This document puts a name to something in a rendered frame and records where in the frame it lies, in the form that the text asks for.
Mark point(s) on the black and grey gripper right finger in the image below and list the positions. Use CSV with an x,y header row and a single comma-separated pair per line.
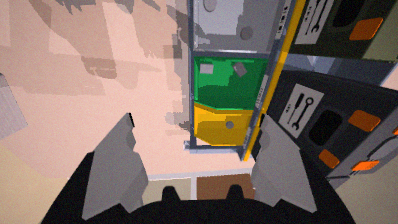
x,y
287,179

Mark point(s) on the yellow flat bar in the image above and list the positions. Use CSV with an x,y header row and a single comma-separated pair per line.
x,y
282,57

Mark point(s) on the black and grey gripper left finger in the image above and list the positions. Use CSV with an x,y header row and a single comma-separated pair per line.
x,y
107,185

